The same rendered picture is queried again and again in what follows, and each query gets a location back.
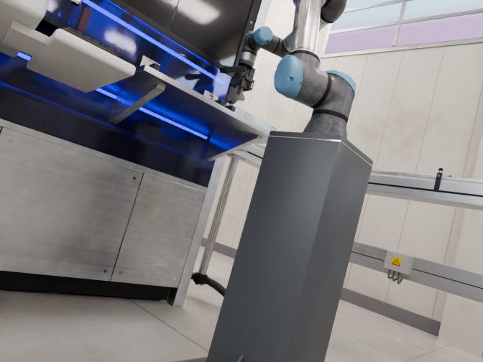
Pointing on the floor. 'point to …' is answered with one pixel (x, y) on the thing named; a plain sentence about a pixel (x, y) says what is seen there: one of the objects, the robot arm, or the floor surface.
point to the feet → (208, 282)
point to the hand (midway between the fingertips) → (231, 102)
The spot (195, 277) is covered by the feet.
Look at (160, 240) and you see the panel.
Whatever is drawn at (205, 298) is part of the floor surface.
